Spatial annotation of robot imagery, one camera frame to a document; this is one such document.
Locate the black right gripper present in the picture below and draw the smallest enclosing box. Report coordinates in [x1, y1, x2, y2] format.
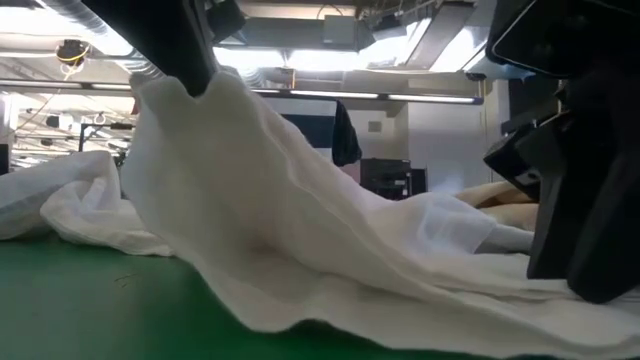
[483, 0, 640, 202]

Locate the black computer monitor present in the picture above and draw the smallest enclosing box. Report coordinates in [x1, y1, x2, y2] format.
[359, 158, 412, 201]

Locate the cream shirt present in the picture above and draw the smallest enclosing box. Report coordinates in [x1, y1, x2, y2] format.
[453, 180, 540, 232]

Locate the navy white striped laundry basket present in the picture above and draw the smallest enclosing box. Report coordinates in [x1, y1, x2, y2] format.
[262, 94, 337, 162]

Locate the green table mat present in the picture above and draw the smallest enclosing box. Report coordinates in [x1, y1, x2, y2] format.
[0, 234, 501, 360]

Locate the white button shirt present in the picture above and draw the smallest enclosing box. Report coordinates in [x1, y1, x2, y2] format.
[0, 67, 640, 360]

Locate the black yellow cable reel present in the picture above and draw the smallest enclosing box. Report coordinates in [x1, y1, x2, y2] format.
[55, 39, 91, 81]

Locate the white ceiling air unit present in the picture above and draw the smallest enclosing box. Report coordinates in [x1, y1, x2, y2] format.
[404, 0, 501, 76]

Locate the light wooden desk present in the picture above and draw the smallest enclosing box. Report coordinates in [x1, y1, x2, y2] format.
[0, 78, 485, 106]

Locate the ribbed silver ventilation duct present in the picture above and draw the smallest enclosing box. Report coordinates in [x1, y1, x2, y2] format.
[42, 0, 166, 81]

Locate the bright ceiling light panel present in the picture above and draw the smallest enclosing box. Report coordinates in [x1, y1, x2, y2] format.
[213, 47, 371, 72]

